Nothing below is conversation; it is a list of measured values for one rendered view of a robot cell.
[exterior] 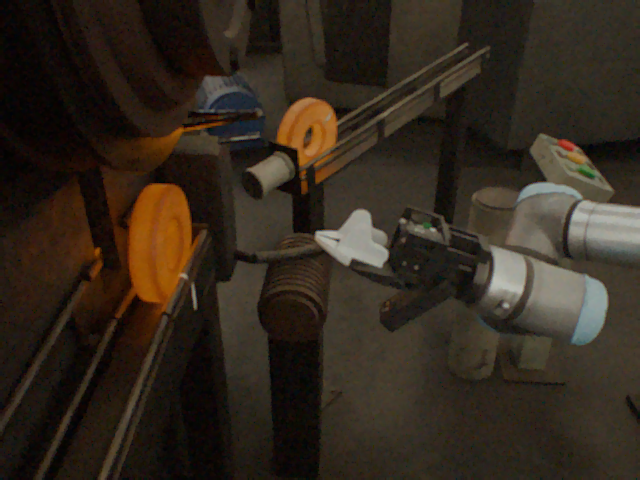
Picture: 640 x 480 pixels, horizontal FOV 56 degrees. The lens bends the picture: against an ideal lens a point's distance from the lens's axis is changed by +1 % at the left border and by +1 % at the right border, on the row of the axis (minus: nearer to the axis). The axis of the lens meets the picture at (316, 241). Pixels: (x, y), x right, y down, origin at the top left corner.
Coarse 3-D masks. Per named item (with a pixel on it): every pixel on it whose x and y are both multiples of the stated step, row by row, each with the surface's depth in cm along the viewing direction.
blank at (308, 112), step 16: (288, 112) 113; (304, 112) 112; (320, 112) 116; (288, 128) 112; (304, 128) 114; (320, 128) 119; (336, 128) 122; (288, 144) 112; (320, 144) 121; (304, 160) 117; (320, 160) 122
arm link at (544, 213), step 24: (528, 192) 91; (552, 192) 89; (576, 192) 89; (528, 216) 89; (552, 216) 87; (576, 216) 84; (600, 216) 82; (624, 216) 81; (504, 240) 91; (528, 240) 88; (552, 240) 87; (576, 240) 84; (600, 240) 82; (624, 240) 80; (552, 264) 87; (624, 264) 82
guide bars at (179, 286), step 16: (192, 256) 79; (176, 288) 73; (176, 304) 71; (160, 320) 68; (160, 336) 66; (144, 368) 62; (144, 384) 61; (128, 400) 59; (128, 416) 58; (112, 448) 55; (112, 464) 54
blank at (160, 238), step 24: (144, 192) 73; (168, 192) 74; (144, 216) 71; (168, 216) 74; (144, 240) 70; (168, 240) 81; (144, 264) 70; (168, 264) 79; (144, 288) 72; (168, 288) 76
